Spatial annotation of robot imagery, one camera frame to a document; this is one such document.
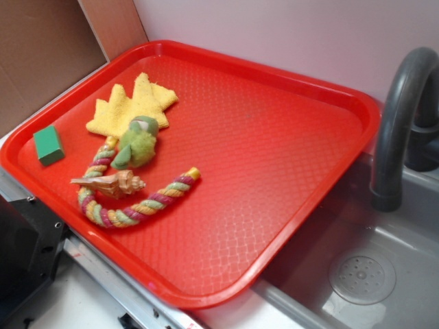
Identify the green rectangular block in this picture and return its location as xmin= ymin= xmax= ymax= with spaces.
xmin=33 ymin=125 xmax=65 ymax=167

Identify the green plush toy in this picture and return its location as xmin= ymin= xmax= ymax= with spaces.
xmin=110 ymin=116 xmax=159 ymax=170

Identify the brown conch seashell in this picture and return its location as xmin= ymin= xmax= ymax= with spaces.
xmin=70 ymin=170 xmax=146 ymax=199

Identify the yellow star-shaped cloth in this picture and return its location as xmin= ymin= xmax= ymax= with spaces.
xmin=86 ymin=73 xmax=178 ymax=138

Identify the grey plastic sink basin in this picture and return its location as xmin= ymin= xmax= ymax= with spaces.
xmin=254 ymin=156 xmax=438 ymax=328

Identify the round sink drain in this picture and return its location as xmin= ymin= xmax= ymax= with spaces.
xmin=329 ymin=252 xmax=396 ymax=305

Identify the grey curved faucet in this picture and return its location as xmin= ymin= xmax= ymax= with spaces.
xmin=370 ymin=47 xmax=438 ymax=212

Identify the brown cardboard panel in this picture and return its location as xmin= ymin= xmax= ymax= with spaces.
xmin=1 ymin=1 xmax=147 ymax=136

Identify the multicolour twisted rope toy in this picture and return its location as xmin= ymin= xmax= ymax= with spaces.
xmin=78 ymin=136 xmax=201 ymax=228

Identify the black metal bracket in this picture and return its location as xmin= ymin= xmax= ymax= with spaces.
xmin=1 ymin=197 xmax=67 ymax=326

